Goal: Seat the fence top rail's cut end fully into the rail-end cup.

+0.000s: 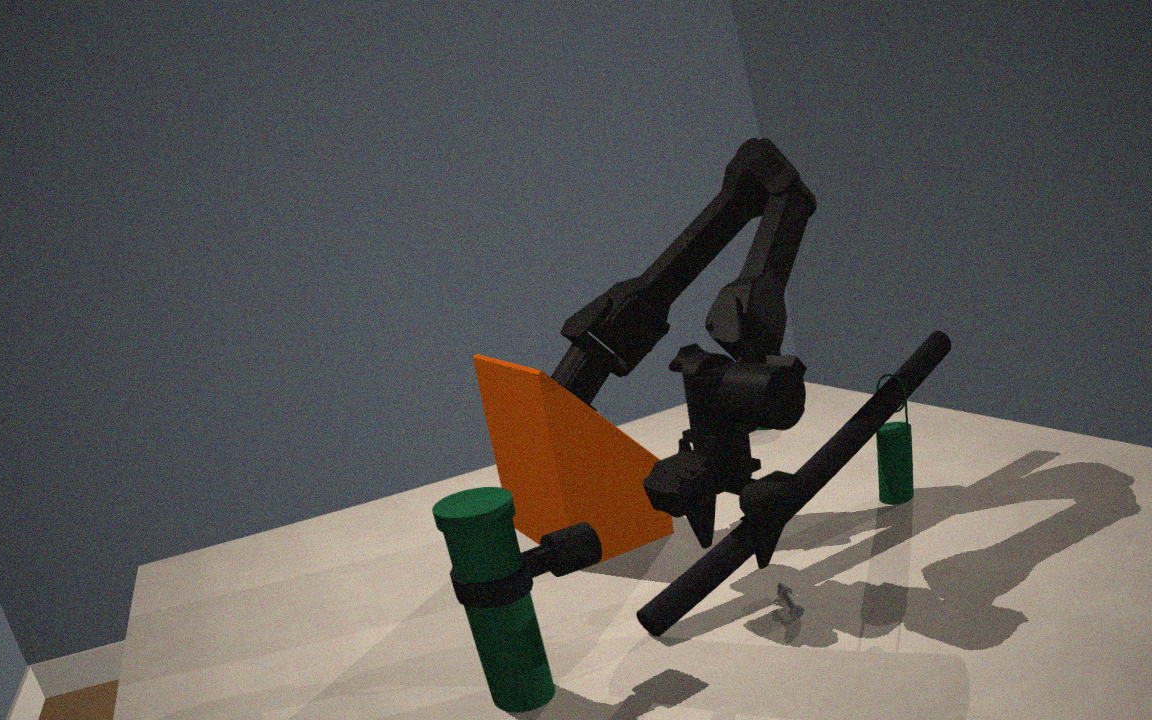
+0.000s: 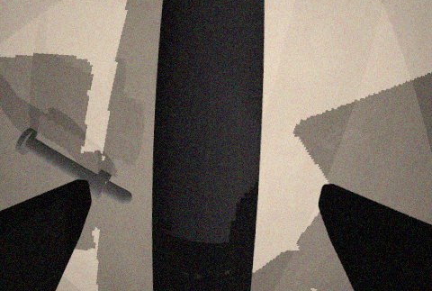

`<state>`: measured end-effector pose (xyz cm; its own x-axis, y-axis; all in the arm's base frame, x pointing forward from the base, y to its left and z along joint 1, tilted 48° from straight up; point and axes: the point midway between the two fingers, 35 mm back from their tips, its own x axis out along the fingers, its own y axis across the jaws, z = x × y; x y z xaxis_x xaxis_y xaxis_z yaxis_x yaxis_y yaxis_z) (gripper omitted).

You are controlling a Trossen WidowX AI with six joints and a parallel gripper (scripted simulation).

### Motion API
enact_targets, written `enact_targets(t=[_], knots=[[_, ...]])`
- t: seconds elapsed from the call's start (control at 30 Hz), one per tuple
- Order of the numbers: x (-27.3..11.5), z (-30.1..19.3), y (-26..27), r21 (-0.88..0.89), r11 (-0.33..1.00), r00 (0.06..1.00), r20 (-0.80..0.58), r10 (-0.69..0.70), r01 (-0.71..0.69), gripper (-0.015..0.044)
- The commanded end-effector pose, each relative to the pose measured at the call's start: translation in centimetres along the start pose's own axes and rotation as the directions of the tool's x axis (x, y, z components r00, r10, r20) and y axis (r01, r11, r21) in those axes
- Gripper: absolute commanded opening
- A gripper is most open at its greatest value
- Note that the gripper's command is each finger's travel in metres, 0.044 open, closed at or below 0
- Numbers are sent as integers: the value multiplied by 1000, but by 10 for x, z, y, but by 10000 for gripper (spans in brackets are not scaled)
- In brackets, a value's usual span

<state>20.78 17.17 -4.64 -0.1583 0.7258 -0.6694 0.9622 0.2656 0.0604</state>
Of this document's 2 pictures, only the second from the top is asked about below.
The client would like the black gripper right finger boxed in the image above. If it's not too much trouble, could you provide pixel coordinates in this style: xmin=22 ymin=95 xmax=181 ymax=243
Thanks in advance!
xmin=318 ymin=184 xmax=432 ymax=291

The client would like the grey bolt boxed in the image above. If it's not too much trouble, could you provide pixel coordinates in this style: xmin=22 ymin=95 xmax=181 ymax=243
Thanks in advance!
xmin=15 ymin=128 xmax=132 ymax=205

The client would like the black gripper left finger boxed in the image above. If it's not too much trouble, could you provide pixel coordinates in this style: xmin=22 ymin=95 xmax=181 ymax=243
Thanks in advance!
xmin=0 ymin=179 xmax=91 ymax=291

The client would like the dark grey long tube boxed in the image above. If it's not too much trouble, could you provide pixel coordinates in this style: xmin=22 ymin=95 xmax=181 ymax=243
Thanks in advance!
xmin=151 ymin=0 xmax=266 ymax=291

